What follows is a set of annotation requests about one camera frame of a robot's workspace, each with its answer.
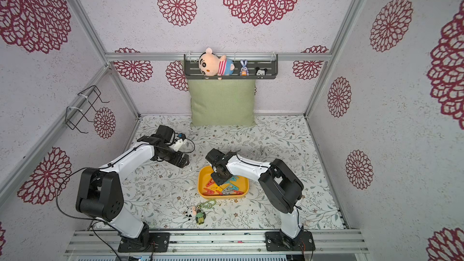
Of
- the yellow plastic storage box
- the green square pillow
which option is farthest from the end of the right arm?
the green square pillow

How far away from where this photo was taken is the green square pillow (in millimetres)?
966

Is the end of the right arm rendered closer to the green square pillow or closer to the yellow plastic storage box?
the yellow plastic storage box
